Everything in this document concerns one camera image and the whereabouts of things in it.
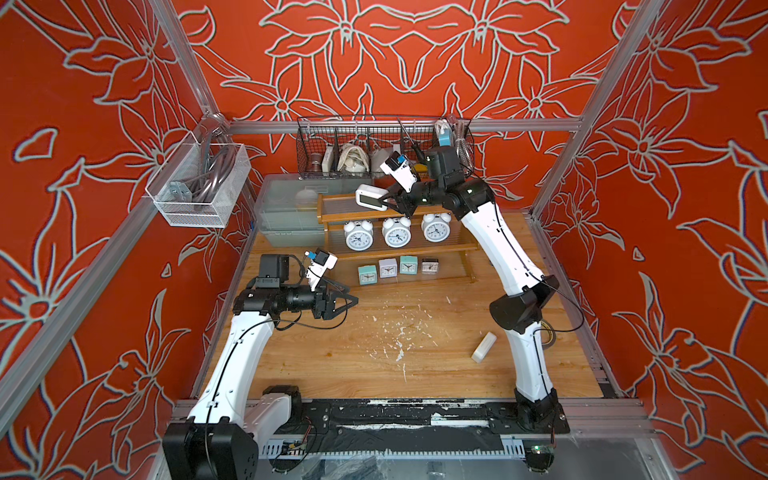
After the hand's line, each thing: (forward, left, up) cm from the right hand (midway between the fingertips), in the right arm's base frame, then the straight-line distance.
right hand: (379, 191), depth 74 cm
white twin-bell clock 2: (+2, -17, -16) cm, 23 cm away
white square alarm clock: (-2, -2, -31) cm, 31 cm away
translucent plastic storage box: (+11, +31, -16) cm, 37 cm away
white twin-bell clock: (0, -5, -15) cm, 16 cm away
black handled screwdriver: (+28, -11, -3) cm, 30 cm away
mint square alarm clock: (-5, +4, -31) cm, 31 cm away
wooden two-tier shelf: (-2, +2, -20) cm, 20 cm away
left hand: (-22, +7, -14) cm, 27 cm away
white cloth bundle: (+20, +9, -4) cm, 22 cm away
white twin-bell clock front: (-1, +6, -15) cm, 17 cm away
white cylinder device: (-28, -29, -32) cm, 51 cm away
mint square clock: (-1, -9, -31) cm, 33 cm away
